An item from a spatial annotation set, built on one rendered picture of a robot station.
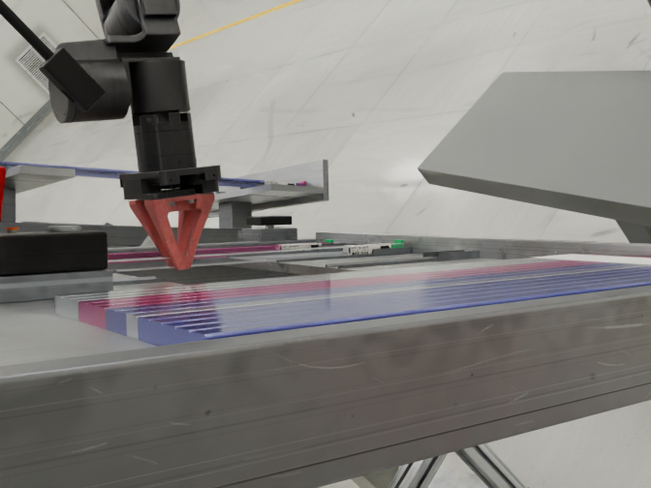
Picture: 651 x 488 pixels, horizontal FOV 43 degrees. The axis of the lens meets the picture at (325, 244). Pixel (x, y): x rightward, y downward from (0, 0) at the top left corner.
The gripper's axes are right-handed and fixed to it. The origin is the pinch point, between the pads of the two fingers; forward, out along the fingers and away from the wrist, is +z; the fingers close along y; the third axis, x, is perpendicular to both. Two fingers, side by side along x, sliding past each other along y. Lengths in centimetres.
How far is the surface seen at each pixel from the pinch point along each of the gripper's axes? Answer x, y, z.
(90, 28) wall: 294, -759, -151
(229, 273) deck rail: 15.9, -19.0, 5.3
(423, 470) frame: 48, -20, 43
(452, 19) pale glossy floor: 216, -171, -56
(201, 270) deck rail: 12.0, -19.1, 4.3
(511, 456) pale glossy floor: 82, -33, 55
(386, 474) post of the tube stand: 55, -39, 51
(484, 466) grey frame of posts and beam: 61, -20, 47
